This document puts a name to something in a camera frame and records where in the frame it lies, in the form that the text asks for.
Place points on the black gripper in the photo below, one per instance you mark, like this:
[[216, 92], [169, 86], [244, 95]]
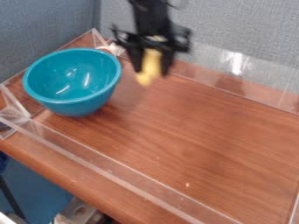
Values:
[[156, 32]]

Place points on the yellow toy banana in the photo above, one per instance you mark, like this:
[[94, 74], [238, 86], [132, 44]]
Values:
[[152, 67]]

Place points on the white object behind bowl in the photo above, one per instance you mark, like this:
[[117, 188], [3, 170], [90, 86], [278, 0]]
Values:
[[114, 49]]

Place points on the blue plastic bowl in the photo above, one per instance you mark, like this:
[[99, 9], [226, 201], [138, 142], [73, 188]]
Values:
[[73, 81]]

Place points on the clear acrylic barrier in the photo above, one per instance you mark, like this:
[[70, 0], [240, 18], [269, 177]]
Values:
[[197, 150]]

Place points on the grey metal bracket below table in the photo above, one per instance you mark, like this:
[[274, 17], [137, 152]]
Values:
[[79, 213]]

